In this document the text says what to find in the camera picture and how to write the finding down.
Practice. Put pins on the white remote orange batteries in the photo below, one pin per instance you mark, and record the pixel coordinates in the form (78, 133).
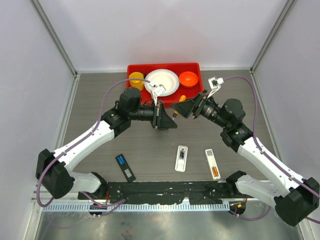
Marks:
(211, 161)

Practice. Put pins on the yellow plastic cup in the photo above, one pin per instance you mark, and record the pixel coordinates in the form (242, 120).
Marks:
(136, 80)

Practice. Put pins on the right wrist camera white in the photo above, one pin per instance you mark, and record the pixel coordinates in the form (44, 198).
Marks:
(215, 84)

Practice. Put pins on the orange AAA battery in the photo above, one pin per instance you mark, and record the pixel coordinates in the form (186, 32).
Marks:
(215, 172)

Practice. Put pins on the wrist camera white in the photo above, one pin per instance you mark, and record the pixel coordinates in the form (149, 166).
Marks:
(156, 91)
(215, 84)

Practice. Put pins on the black remote blue batteries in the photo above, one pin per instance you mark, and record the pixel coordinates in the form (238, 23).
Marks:
(126, 170)

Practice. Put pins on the red plastic tray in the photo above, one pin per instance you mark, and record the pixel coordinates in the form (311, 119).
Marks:
(177, 68)

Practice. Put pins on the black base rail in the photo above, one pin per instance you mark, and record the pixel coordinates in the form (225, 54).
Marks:
(166, 192)

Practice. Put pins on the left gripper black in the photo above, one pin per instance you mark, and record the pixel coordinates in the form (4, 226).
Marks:
(160, 119)

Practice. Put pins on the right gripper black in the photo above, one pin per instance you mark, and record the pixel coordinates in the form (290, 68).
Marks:
(195, 105)

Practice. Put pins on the orange plastic bowl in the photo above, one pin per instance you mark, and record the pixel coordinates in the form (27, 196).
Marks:
(188, 79)

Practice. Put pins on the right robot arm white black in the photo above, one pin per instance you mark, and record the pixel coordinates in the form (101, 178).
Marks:
(291, 195)

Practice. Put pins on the white slotted cable duct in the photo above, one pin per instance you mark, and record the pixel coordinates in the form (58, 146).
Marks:
(87, 206)

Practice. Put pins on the white remote control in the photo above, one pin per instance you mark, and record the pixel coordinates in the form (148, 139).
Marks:
(181, 158)

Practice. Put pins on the orange handled screwdriver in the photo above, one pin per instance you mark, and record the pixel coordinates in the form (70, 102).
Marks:
(175, 112)

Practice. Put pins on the white paper plate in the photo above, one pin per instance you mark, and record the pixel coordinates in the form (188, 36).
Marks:
(164, 77)

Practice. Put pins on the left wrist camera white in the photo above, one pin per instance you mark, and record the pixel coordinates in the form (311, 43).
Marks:
(156, 91)

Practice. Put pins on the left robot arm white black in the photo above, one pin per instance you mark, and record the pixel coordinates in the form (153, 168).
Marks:
(55, 169)

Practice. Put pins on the blue AAA battery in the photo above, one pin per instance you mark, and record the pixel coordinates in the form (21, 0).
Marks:
(121, 160)

